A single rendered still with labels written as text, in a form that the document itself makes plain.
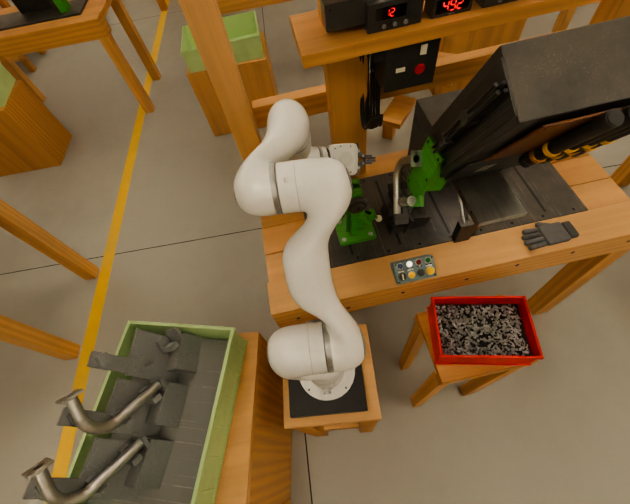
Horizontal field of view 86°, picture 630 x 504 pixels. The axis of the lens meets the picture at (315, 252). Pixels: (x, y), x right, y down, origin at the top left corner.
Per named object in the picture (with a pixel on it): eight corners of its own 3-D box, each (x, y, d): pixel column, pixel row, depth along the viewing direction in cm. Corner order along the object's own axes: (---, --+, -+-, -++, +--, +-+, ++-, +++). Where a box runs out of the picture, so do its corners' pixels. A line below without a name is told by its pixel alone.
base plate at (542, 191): (585, 212, 133) (588, 209, 132) (316, 273, 134) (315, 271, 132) (530, 143, 155) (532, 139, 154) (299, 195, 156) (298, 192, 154)
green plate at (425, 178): (436, 202, 124) (464, 158, 107) (416, 203, 122) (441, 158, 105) (425, 180, 130) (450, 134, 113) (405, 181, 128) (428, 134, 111)
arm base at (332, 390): (357, 399, 108) (359, 394, 91) (299, 402, 109) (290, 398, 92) (352, 339, 117) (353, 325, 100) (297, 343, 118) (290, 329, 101)
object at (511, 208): (523, 218, 110) (527, 212, 108) (476, 229, 110) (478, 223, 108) (472, 140, 131) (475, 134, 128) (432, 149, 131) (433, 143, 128)
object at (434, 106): (487, 179, 145) (518, 111, 116) (418, 194, 145) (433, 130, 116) (469, 150, 155) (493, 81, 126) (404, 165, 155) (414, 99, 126)
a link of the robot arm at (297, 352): (347, 380, 93) (347, 366, 72) (281, 387, 94) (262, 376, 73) (341, 336, 99) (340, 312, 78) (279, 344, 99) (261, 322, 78)
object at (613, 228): (636, 248, 137) (664, 226, 124) (279, 328, 138) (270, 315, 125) (614, 221, 144) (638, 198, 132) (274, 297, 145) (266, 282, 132)
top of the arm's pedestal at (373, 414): (381, 420, 111) (381, 419, 107) (286, 429, 113) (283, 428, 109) (366, 326, 128) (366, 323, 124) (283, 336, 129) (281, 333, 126)
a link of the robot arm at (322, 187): (302, 353, 88) (363, 346, 88) (301, 387, 77) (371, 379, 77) (268, 160, 70) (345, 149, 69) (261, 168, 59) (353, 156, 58)
